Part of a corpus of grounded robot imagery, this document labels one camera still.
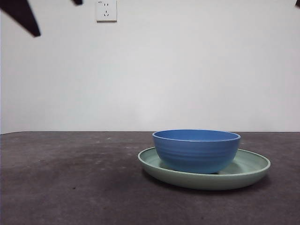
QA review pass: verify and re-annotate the white wall socket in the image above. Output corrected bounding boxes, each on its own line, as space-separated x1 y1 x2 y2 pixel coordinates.
96 0 118 23

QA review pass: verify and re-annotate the blue bowl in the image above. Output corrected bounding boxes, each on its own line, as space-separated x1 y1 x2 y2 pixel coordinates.
151 129 241 174

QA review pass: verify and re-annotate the green round plate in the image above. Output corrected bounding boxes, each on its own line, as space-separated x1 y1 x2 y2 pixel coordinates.
137 147 271 190

